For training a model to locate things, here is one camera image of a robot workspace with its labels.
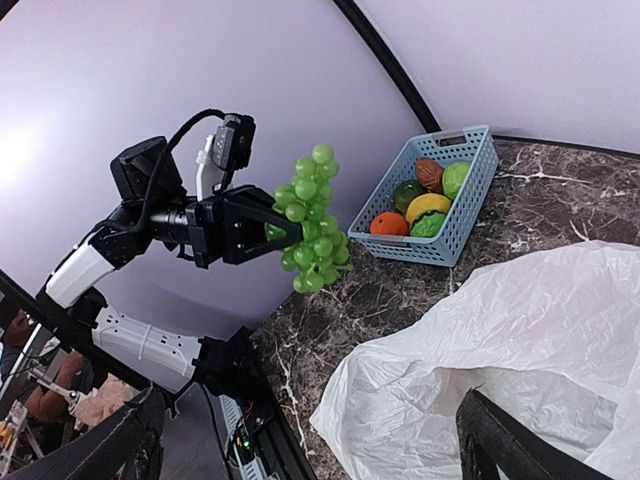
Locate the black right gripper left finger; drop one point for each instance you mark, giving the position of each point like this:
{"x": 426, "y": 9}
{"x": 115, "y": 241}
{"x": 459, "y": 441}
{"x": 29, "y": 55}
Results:
{"x": 126, "y": 445}

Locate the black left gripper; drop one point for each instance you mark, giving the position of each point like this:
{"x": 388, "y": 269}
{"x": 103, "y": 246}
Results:
{"x": 232, "y": 227}

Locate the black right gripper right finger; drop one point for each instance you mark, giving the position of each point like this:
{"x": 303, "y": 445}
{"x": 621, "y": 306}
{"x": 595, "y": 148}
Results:
{"x": 492, "y": 444}

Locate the green grape bunch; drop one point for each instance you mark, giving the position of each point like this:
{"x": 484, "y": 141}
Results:
{"x": 321, "y": 256}

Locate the white plastic bag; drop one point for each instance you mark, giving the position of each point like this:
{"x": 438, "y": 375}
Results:
{"x": 551, "y": 337}

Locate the brown potato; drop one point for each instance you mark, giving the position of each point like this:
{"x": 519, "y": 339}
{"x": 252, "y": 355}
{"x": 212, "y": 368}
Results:
{"x": 429, "y": 174}

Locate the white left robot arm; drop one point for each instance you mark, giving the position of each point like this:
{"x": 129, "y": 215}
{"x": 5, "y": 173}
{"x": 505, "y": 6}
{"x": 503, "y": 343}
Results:
{"x": 158, "y": 288}

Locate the orange fruit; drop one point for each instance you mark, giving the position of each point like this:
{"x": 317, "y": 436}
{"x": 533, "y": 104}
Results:
{"x": 389, "y": 224}

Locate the green fruit with dark patch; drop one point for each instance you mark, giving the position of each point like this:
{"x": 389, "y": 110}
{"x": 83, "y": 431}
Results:
{"x": 428, "y": 224}

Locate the green round fruit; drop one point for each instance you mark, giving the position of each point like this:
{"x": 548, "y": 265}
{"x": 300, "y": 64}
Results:
{"x": 453, "y": 179}

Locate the light blue plastic basket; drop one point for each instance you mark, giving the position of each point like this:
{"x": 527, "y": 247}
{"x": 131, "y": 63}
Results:
{"x": 471, "y": 144}

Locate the yellow lemon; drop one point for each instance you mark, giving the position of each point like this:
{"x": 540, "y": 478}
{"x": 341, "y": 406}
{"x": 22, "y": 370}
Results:
{"x": 425, "y": 203}

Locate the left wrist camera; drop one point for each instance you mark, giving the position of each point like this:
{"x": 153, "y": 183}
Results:
{"x": 225, "y": 152}

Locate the person behind the enclosure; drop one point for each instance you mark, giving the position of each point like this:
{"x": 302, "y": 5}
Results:
{"x": 47, "y": 410}

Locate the grey slotted cable duct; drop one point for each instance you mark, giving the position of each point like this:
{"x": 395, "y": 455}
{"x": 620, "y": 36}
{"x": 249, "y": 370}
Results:
{"x": 241, "y": 451}

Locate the black front rail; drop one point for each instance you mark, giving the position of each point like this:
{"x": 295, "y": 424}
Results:
{"x": 233, "y": 368}

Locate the black left corner post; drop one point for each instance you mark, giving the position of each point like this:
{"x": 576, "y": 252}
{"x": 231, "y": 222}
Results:
{"x": 389, "y": 62}

